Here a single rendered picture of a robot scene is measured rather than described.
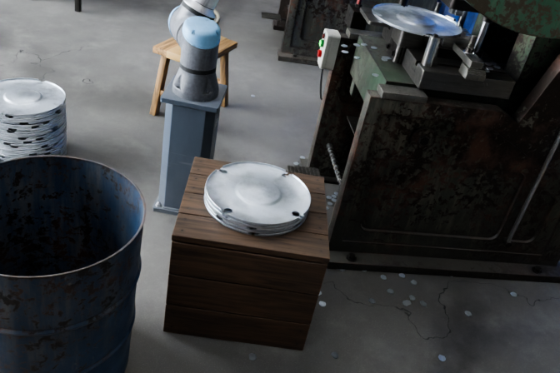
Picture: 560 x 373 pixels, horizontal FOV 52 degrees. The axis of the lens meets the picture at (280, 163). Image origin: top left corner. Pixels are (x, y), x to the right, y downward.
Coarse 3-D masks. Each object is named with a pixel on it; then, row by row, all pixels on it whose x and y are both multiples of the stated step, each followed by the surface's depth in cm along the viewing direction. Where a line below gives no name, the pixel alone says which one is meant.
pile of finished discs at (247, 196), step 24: (240, 168) 167; (264, 168) 169; (216, 192) 155; (240, 192) 156; (264, 192) 157; (288, 192) 161; (216, 216) 152; (240, 216) 148; (264, 216) 149; (288, 216) 151
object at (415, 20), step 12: (372, 12) 183; (384, 12) 186; (396, 12) 188; (408, 12) 188; (420, 12) 193; (432, 12) 195; (396, 24) 177; (408, 24) 179; (420, 24) 179; (432, 24) 182; (444, 24) 186; (456, 24) 188; (444, 36) 174; (456, 36) 177
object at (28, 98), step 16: (0, 80) 216; (16, 80) 219; (32, 80) 222; (0, 96) 207; (16, 96) 208; (32, 96) 210; (48, 96) 213; (64, 96) 215; (0, 112) 198; (16, 112) 200; (32, 112) 202
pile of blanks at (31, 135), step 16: (48, 112) 204; (64, 112) 214; (0, 128) 202; (16, 128) 201; (32, 128) 204; (48, 128) 207; (64, 128) 219; (0, 144) 204; (16, 144) 204; (32, 144) 206; (48, 144) 210; (64, 144) 220; (0, 160) 210
